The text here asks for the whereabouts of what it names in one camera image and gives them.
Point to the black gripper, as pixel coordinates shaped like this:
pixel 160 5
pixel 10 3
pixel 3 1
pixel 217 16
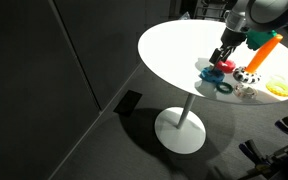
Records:
pixel 232 39

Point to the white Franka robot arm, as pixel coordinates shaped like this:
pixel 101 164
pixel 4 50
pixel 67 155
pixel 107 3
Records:
pixel 274 13

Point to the orange stacking peg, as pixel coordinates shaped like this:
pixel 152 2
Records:
pixel 260 57

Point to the black floor mat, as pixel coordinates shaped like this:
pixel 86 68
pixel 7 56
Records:
pixel 128 103

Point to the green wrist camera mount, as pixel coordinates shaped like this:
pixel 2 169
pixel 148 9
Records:
pixel 260 39

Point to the metal frame rack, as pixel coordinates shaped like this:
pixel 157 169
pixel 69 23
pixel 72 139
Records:
pixel 205 8

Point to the white table pedestal base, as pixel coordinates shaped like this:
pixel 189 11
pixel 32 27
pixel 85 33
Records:
pixel 180 133

